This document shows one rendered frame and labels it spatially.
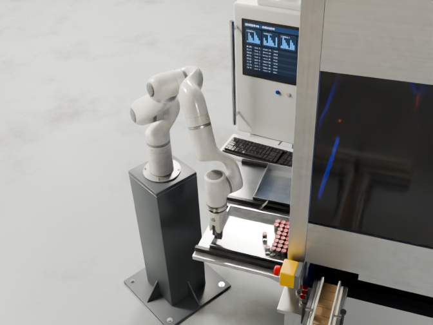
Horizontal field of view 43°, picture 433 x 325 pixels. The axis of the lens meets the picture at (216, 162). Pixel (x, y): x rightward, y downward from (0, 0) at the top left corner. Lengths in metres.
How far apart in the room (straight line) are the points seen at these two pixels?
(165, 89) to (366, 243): 0.93
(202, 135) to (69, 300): 1.68
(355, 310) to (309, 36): 1.11
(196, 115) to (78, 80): 3.65
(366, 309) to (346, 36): 1.09
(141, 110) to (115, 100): 2.68
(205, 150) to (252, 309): 1.39
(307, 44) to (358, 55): 0.14
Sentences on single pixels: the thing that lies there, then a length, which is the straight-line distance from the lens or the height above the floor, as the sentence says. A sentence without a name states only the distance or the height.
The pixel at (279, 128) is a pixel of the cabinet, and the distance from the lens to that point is 2.98.
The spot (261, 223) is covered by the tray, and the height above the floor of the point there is 0.88.
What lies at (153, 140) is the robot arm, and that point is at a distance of 2.58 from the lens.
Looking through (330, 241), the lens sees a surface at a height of 1.15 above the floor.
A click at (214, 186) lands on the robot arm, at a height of 1.22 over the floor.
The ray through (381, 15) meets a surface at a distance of 1.51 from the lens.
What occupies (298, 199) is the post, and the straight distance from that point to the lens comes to 1.88.
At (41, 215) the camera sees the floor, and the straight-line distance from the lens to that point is 4.02.
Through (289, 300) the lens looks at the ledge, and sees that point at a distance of 2.13.
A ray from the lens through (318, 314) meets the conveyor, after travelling 2.04.
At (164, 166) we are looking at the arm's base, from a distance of 2.67.
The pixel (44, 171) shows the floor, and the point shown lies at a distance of 4.41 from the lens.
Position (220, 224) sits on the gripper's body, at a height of 1.02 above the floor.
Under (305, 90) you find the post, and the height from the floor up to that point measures 1.73.
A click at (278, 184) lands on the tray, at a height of 0.88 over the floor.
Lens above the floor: 2.54
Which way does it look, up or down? 37 degrees down
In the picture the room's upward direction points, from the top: 3 degrees counter-clockwise
